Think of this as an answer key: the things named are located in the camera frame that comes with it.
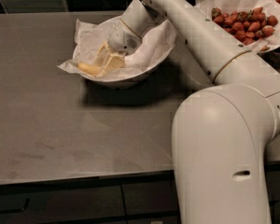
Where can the dark drawer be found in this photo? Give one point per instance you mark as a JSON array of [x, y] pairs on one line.
[[67, 205], [150, 197]]

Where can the white paper liner left bowl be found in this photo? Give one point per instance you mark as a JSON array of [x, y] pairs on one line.
[[155, 47]]

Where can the white paper liner bowl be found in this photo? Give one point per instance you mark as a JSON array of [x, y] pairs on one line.
[[270, 7], [155, 47]]

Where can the left dark drawer front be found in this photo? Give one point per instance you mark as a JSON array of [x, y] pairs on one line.
[[67, 205]]

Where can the white bowl with strawberries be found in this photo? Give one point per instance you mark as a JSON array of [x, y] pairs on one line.
[[270, 7]]

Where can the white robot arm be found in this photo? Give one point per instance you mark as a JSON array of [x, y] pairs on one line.
[[219, 134]]

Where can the left black drawer handle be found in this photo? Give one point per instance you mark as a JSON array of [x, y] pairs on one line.
[[13, 205]]

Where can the yellow banana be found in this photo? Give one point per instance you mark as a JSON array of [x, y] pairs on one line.
[[90, 69]]

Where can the pile of red strawberries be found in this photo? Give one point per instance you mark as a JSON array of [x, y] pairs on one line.
[[247, 27]]

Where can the white paper liner right bowl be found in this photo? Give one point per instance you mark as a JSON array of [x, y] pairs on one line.
[[270, 7]]

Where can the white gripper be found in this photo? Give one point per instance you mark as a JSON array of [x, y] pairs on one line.
[[123, 36]]

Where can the right dark drawer front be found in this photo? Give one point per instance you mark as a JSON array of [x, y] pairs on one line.
[[150, 197]]

